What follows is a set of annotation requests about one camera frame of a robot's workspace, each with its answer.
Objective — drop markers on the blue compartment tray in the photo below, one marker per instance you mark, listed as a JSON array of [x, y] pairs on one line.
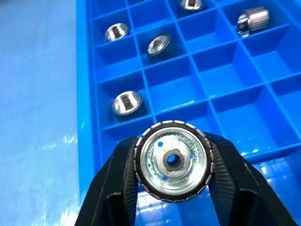
[[211, 77]]

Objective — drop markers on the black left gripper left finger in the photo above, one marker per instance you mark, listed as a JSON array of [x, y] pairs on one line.
[[113, 188]]

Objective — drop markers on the silver metal roller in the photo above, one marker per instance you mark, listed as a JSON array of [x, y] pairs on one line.
[[116, 31], [253, 21], [191, 4], [173, 161], [127, 103], [158, 44]]

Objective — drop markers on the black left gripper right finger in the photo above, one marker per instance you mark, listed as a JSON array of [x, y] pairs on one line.
[[237, 188]]

